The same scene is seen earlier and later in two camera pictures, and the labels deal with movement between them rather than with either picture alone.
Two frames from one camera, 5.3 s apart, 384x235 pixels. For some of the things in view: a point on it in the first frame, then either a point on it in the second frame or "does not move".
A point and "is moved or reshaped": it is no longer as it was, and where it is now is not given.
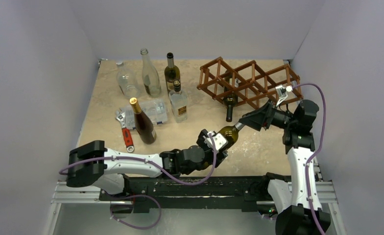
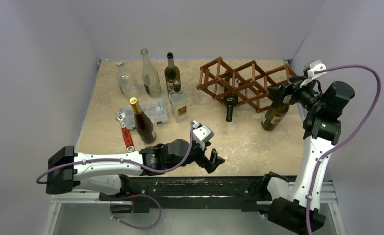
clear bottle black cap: x=178 y=100 does not move
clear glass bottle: x=151 y=79 does not move
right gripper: x=269 y=113 to x=286 y=89
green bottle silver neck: x=239 y=125 is moved or reshaped
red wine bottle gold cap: x=145 y=128 does not move
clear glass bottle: x=128 y=81 does not move
